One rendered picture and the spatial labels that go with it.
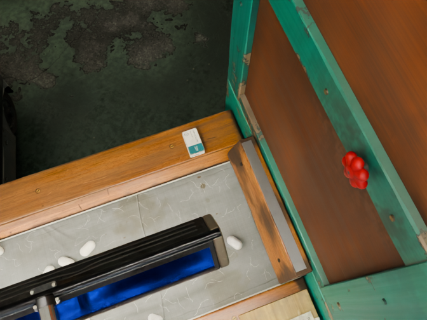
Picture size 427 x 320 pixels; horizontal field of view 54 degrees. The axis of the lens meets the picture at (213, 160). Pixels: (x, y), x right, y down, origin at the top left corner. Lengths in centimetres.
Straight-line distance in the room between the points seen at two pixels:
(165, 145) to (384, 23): 67
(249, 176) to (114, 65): 129
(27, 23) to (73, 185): 141
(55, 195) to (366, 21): 76
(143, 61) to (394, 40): 169
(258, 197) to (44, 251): 48
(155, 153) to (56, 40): 130
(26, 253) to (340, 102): 76
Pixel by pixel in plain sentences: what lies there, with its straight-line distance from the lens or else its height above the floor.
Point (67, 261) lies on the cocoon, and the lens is 97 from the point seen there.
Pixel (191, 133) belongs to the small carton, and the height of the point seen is 78.
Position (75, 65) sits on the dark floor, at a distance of 209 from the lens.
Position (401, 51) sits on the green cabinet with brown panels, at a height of 137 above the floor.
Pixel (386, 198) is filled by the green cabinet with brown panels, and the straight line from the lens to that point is 48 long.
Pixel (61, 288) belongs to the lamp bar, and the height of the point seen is 111.
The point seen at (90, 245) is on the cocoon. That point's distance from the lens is 96.
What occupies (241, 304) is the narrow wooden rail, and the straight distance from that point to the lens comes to 91.
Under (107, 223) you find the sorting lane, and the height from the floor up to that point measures 74.
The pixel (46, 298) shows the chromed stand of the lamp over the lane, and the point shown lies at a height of 112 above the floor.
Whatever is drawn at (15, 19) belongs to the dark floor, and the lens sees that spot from 234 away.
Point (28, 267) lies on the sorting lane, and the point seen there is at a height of 74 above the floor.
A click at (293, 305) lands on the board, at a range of 91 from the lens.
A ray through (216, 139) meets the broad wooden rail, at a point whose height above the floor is 76.
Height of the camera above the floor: 167
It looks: 70 degrees down
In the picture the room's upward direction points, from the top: 2 degrees clockwise
